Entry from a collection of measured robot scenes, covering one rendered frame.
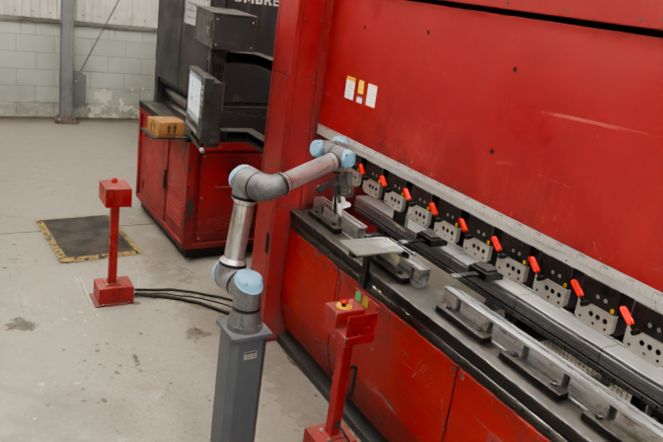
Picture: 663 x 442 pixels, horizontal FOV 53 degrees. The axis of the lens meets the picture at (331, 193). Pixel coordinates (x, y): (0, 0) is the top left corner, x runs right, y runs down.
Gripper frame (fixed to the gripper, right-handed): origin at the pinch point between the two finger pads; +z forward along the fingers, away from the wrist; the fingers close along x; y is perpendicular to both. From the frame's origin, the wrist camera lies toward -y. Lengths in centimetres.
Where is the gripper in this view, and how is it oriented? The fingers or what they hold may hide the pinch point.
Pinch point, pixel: (335, 216)
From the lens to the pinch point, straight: 300.4
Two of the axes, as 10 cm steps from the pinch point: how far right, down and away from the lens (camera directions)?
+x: -1.6, 0.0, 9.9
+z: 0.1, 10.0, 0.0
